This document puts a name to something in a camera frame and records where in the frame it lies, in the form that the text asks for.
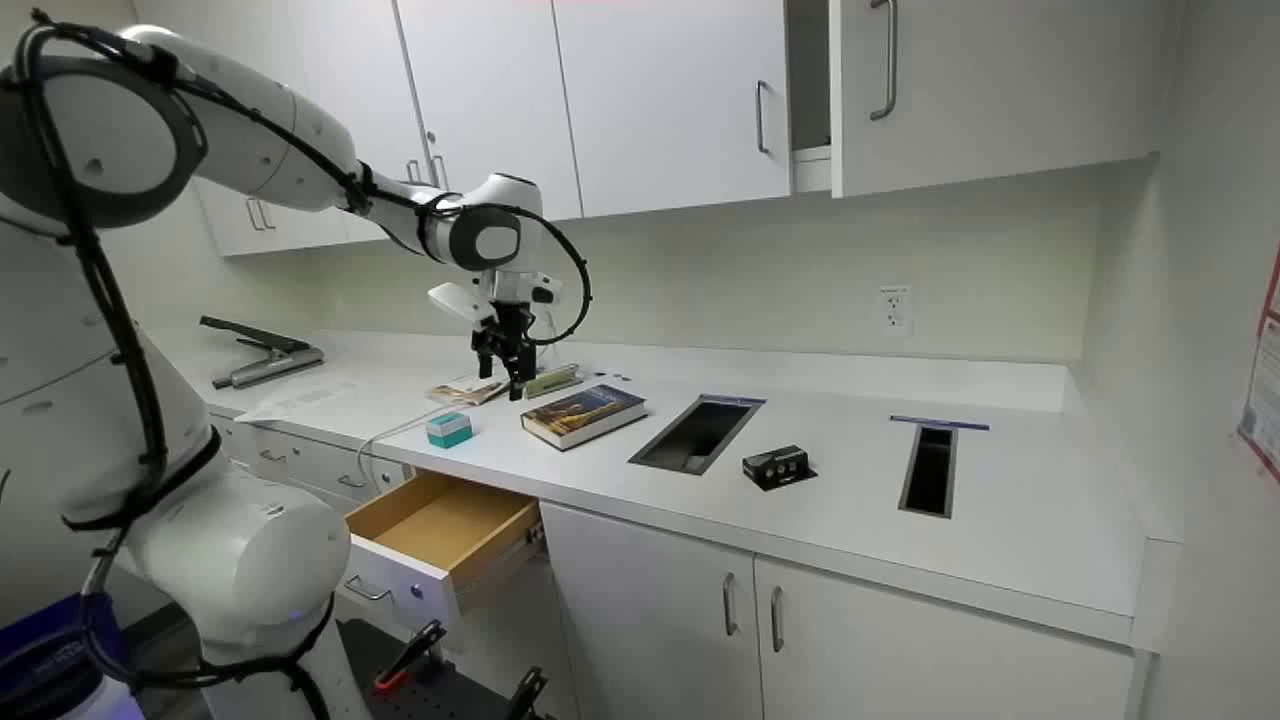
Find rectangular counter opening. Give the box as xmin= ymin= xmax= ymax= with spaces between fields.
xmin=637 ymin=397 xmax=761 ymax=474

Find narrow counter slot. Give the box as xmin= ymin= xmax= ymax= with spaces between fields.
xmin=901 ymin=416 xmax=981 ymax=518

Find black red tools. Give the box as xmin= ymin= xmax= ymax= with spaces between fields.
xmin=366 ymin=621 xmax=548 ymax=720

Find wall poster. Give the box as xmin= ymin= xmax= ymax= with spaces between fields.
xmin=1237 ymin=254 xmax=1280 ymax=480

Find white lower cabinet doors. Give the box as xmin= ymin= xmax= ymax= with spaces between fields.
xmin=545 ymin=505 xmax=1137 ymax=720

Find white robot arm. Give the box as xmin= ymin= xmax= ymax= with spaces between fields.
xmin=0 ymin=17 xmax=551 ymax=720

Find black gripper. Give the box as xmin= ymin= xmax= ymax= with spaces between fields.
xmin=471 ymin=298 xmax=536 ymax=398

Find teal small box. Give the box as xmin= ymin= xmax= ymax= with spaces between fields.
xmin=423 ymin=413 xmax=474 ymax=448

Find white drawer stack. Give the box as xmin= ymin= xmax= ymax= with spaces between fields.
xmin=218 ymin=421 xmax=408 ymax=512

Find blue bin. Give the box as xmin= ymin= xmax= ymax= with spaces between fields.
xmin=0 ymin=597 xmax=145 ymax=720

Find black small box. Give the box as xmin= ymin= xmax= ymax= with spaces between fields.
xmin=744 ymin=442 xmax=816 ymax=493

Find wall power outlet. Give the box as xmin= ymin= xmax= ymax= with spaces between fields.
xmin=875 ymin=283 xmax=910 ymax=334

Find stacked papers and magazines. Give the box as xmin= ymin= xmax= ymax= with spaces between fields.
xmin=429 ymin=379 xmax=506 ymax=409

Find white upper cabinets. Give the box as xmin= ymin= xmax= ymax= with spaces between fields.
xmin=132 ymin=0 xmax=1173 ymax=218

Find open wooden drawer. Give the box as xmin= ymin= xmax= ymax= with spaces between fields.
xmin=341 ymin=471 xmax=541 ymax=626

